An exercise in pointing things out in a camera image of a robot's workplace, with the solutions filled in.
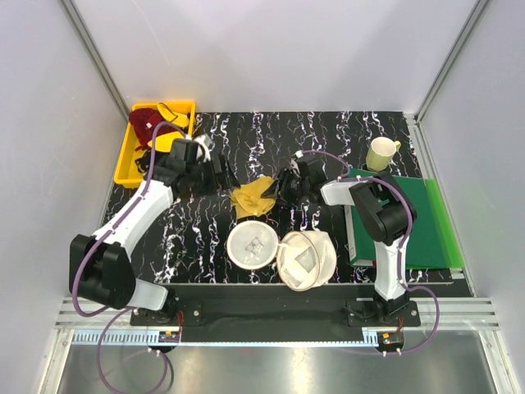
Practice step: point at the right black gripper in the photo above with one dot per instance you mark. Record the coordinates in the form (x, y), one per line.
(284, 176)

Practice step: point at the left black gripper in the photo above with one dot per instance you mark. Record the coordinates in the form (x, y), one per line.
(219, 181)

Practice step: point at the mustard yellow bra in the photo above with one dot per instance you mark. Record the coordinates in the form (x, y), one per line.
(248, 201)

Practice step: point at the white mesh laundry bag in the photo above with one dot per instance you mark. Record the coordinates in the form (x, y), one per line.
(304, 259)

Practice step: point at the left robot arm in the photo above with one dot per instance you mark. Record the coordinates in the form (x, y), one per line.
(100, 264)

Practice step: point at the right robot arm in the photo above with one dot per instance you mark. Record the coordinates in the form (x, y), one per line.
(384, 210)

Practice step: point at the bright yellow bra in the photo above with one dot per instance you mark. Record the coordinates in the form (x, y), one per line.
(178, 113)

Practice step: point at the black bra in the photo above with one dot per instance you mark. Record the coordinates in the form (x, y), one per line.
(142, 163)

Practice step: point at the dark red bra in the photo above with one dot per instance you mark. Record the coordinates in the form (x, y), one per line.
(144, 121)

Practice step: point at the yellow plastic bin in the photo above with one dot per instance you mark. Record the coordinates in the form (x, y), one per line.
(126, 173)

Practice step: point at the pale green mug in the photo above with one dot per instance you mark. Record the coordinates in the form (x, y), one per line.
(380, 153)

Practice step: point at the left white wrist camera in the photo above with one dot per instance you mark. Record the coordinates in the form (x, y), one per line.
(204, 142)

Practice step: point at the green ring binder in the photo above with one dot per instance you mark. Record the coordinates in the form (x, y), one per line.
(425, 248)

